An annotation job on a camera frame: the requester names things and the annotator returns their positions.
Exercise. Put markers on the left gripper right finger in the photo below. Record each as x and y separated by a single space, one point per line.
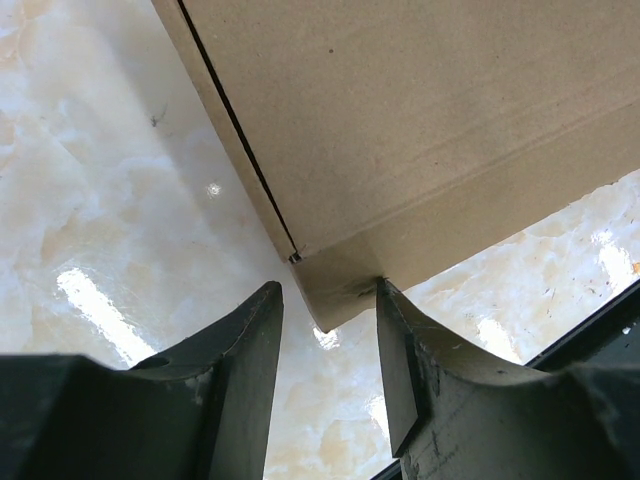
500 415

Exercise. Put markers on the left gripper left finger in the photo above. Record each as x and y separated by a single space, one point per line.
200 409

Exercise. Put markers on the brown cardboard box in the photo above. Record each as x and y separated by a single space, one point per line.
398 138

